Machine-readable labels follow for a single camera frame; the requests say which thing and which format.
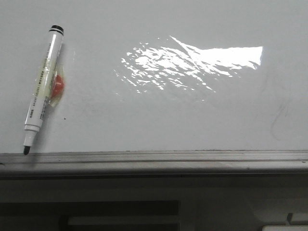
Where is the red magnet taped to marker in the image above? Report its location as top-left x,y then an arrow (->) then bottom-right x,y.
48,64 -> 65,107

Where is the white black whiteboard marker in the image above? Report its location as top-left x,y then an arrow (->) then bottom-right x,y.
23,25 -> 64,155

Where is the white glossy whiteboard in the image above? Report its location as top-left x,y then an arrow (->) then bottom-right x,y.
0,0 -> 308,153

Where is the grey aluminium whiteboard tray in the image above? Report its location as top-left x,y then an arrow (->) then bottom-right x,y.
0,150 -> 308,179

